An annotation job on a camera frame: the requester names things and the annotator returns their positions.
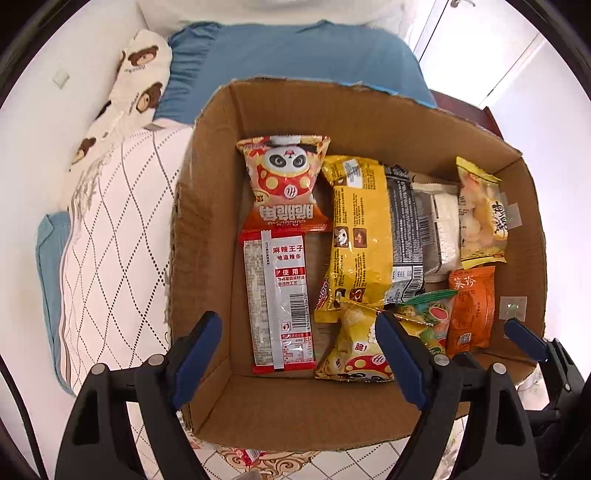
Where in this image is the blue cushion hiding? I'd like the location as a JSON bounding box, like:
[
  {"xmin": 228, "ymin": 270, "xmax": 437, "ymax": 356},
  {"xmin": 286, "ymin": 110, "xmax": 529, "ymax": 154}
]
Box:
[{"xmin": 35, "ymin": 211, "xmax": 78, "ymax": 398}]

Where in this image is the red panda snack packet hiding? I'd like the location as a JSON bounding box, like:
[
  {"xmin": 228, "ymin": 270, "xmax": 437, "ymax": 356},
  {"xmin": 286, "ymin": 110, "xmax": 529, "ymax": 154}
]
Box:
[{"xmin": 236, "ymin": 134, "xmax": 334, "ymax": 234}]

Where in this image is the white wafer packet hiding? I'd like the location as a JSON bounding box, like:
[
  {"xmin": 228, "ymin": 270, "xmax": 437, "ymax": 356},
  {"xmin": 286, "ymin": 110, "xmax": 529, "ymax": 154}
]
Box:
[{"xmin": 410, "ymin": 181, "xmax": 463, "ymax": 283}]

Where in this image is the yellow rice cracker packet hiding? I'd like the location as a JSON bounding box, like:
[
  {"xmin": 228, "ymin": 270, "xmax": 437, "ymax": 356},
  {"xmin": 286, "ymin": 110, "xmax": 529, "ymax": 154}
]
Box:
[{"xmin": 455, "ymin": 156, "xmax": 509, "ymax": 271}]

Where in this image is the yellow panda snack packet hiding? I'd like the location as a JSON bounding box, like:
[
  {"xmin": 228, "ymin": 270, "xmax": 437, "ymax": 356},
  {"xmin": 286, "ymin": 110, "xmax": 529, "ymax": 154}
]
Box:
[{"xmin": 314, "ymin": 298, "xmax": 399, "ymax": 385}]

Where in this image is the green candy packet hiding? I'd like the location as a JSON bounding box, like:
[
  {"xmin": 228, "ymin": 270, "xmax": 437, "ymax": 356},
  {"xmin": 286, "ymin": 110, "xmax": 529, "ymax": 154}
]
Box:
[{"xmin": 396, "ymin": 289, "xmax": 459, "ymax": 357}]

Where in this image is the large yellow black noodle packet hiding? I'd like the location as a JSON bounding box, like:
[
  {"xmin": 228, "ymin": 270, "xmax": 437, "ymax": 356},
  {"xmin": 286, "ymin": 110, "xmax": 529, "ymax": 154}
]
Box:
[{"xmin": 314, "ymin": 155, "xmax": 426, "ymax": 325}]

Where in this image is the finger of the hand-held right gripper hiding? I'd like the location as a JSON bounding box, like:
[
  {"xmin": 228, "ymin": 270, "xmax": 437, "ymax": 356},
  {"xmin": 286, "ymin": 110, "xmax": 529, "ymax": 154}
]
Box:
[{"xmin": 503, "ymin": 318, "xmax": 588, "ymax": 411}]

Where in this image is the blue ruffled pillow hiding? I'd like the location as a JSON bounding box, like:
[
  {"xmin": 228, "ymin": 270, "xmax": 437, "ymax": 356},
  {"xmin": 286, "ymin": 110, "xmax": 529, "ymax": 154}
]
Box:
[{"xmin": 151, "ymin": 20, "xmax": 439, "ymax": 126}]

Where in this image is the bear print pillow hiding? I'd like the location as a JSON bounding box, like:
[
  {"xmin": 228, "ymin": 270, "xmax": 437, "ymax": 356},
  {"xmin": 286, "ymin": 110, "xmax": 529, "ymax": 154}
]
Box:
[{"xmin": 68, "ymin": 29, "xmax": 174, "ymax": 172}]

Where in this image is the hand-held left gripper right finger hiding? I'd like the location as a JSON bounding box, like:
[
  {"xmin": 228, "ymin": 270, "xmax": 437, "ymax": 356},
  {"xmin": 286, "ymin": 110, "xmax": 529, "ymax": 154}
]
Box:
[{"xmin": 375, "ymin": 311, "xmax": 542, "ymax": 480}]

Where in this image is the orange snack packet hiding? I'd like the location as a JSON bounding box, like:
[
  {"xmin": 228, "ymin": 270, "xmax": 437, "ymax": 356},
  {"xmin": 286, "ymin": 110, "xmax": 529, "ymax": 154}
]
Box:
[{"xmin": 444, "ymin": 265, "xmax": 498, "ymax": 357}]

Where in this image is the red white spicy strip packet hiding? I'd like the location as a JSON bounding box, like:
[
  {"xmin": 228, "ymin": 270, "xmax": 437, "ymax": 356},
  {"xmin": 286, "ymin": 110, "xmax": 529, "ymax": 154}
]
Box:
[{"xmin": 238, "ymin": 229, "xmax": 318, "ymax": 376}]

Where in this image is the white door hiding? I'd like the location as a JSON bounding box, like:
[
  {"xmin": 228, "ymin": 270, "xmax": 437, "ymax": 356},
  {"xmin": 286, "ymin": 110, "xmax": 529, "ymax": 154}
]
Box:
[{"xmin": 409, "ymin": 0, "xmax": 548, "ymax": 109}]

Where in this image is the white diamond pattern quilt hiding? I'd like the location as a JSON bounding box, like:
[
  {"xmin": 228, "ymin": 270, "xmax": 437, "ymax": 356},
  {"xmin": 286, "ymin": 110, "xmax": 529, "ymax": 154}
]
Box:
[{"xmin": 59, "ymin": 124, "xmax": 467, "ymax": 480}]

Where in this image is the cardboard box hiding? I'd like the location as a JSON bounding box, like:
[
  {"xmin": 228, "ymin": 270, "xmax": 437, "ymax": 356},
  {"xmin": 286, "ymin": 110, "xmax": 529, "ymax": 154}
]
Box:
[{"xmin": 163, "ymin": 76, "xmax": 548, "ymax": 453}]

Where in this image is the white padded headboard cover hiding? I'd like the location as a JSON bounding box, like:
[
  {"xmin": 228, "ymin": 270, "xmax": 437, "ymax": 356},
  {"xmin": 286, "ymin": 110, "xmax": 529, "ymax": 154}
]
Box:
[{"xmin": 136, "ymin": 0, "xmax": 409, "ymax": 29}]

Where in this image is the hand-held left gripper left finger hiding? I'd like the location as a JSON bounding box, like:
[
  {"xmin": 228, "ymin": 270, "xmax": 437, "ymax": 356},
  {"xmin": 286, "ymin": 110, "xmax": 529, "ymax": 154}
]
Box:
[{"xmin": 54, "ymin": 311, "xmax": 223, "ymax": 480}]

